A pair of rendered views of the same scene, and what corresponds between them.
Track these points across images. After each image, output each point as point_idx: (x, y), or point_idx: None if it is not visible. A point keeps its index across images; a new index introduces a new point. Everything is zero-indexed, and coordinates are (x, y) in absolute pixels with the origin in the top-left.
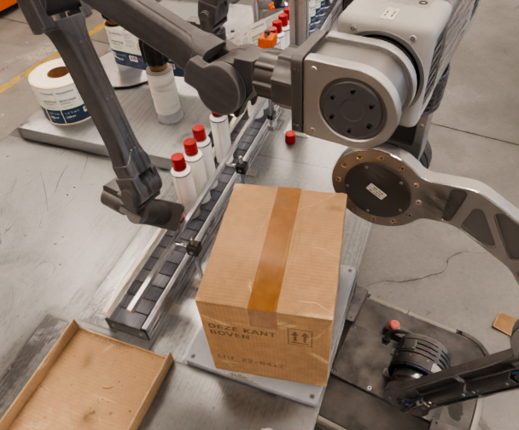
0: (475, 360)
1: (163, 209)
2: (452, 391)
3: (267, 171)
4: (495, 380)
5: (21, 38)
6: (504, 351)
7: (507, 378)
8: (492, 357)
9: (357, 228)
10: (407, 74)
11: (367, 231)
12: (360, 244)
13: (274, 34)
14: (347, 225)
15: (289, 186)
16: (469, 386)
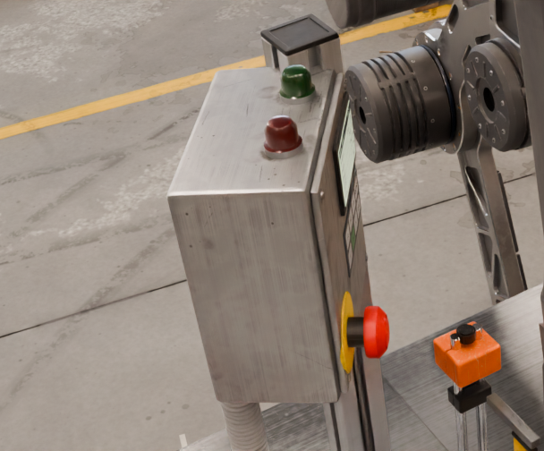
0: (496, 223)
1: None
2: (522, 276)
3: None
4: (504, 194)
5: None
6: (485, 171)
7: (500, 174)
8: (493, 188)
9: (517, 314)
10: None
11: (506, 302)
12: (539, 292)
13: (445, 336)
14: (528, 325)
15: None
16: (514, 243)
